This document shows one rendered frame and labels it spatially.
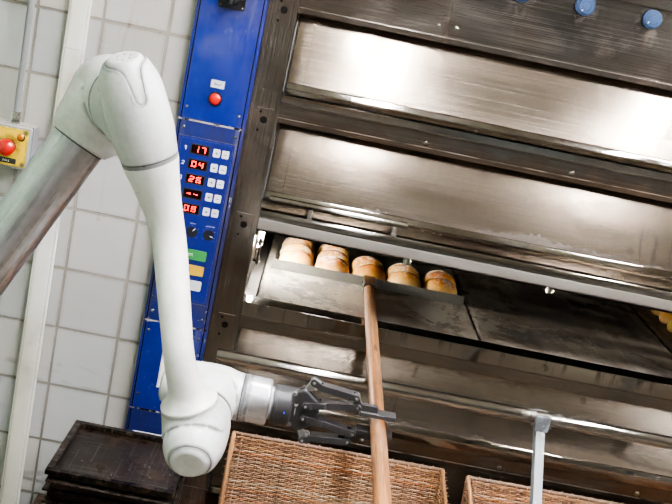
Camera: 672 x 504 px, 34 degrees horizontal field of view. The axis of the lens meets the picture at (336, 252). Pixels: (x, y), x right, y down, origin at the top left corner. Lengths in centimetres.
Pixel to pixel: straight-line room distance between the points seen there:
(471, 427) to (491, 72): 89
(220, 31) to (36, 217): 77
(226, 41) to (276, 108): 20
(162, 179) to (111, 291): 90
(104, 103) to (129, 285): 94
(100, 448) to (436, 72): 118
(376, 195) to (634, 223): 63
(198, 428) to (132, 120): 53
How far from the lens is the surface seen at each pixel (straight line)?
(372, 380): 227
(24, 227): 202
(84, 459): 258
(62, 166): 200
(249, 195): 264
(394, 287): 305
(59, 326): 280
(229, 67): 257
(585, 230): 271
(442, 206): 264
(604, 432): 247
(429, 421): 279
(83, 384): 284
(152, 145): 185
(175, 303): 189
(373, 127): 261
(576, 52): 266
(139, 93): 184
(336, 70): 258
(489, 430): 282
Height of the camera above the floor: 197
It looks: 14 degrees down
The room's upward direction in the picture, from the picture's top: 12 degrees clockwise
